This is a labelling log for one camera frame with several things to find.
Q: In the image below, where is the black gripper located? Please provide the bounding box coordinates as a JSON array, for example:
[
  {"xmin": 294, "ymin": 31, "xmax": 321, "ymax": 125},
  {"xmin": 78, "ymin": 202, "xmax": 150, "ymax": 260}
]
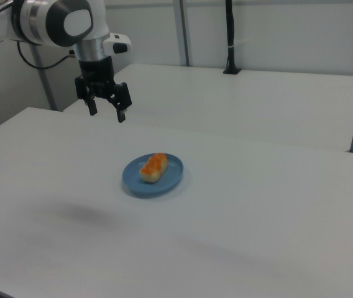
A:
[{"xmin": 74, "ymin": 56, "xmax": 133, "ymax": 124}]

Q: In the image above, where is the bread with orange topping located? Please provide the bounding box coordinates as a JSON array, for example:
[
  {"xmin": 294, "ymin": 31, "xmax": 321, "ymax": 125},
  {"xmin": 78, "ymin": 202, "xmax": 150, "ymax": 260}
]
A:
[{"xmin": 139, "ymin": 151, "xmax": 169, "ymax": 184}]

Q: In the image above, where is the blue plate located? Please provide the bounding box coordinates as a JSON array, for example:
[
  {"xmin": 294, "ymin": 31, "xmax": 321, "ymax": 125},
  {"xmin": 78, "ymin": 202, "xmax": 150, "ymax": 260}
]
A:
[{"xmin": 121, "ymin": 152, "xmax": 185, "ymax": 198}]

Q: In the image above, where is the white side table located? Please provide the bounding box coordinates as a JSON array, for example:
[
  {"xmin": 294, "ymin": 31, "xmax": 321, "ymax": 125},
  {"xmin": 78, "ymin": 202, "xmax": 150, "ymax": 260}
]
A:
[{"xmin": 62, "ymin": 63, "xmax": 353, "ymax": 154}]

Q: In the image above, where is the black pole with base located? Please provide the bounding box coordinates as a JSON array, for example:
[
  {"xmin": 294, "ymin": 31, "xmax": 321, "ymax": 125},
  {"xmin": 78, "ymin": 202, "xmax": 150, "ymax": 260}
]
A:
[{"xmin": 222, "ymin": 0, "xmax": 243, "ymax": 76}]

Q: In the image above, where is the grey aluminium post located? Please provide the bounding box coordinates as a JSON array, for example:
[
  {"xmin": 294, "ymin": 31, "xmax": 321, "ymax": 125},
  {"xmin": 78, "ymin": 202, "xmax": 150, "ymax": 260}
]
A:
[
  {"xmin": 178, "ymin": 0, "xmax": 193, "ymax": 67},
  {"xmin": 32, "ymin": 43, "xmax": 58, "ymax": 111}
]

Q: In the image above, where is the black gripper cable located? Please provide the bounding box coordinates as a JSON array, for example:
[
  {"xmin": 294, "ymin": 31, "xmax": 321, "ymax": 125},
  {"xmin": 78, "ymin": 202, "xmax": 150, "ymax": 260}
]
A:
[{"xmin": 16, "ymin": 40, "xmax": 75, "ymax": 70}]

